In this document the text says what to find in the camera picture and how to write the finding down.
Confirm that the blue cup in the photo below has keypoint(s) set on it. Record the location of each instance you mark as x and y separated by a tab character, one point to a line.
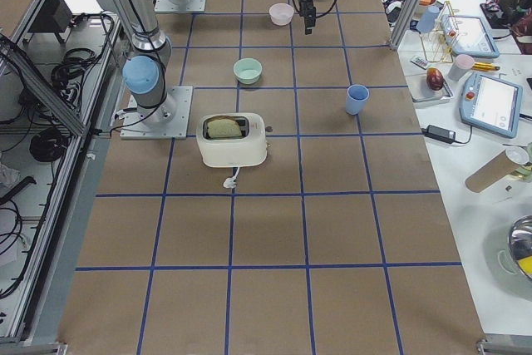
428	19
357	97

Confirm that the pink bowl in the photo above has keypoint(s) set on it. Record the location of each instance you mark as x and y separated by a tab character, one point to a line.
281	14

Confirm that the green bowl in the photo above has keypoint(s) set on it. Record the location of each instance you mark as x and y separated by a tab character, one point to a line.
247	70

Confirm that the small remote control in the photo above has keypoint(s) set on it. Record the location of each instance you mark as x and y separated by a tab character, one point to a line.
420	62

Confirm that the metal tray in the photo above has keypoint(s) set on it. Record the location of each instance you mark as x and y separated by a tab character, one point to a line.
422	93

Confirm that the white toaster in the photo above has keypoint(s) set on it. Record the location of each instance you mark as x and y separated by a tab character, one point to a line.
248	150

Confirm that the bread slice in toaster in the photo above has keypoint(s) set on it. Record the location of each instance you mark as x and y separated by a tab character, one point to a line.
223	128

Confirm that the red apple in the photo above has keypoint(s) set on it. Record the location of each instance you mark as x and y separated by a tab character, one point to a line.
434	79

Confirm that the pink cup on side table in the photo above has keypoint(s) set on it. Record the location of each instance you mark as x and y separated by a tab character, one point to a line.
460	66

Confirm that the teach pendant far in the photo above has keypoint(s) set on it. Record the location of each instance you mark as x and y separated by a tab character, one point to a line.
468	35

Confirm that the teach pendant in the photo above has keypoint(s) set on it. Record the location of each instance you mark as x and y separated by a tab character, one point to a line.
468	35
491	104

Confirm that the black power adapter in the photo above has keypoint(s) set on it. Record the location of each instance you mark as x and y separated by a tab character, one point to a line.
439	134

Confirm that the teach pendant near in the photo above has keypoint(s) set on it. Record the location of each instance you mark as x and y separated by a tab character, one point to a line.
491	104

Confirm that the cardboard tube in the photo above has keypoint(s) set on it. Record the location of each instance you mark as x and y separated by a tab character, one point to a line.
507	161

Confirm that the steel bowl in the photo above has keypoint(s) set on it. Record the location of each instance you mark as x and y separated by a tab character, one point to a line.
519	242

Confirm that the blue cup on wire rack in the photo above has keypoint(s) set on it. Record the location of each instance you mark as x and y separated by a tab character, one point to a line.
428	19

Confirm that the gold wire rack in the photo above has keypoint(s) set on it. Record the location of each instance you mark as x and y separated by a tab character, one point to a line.
434	46

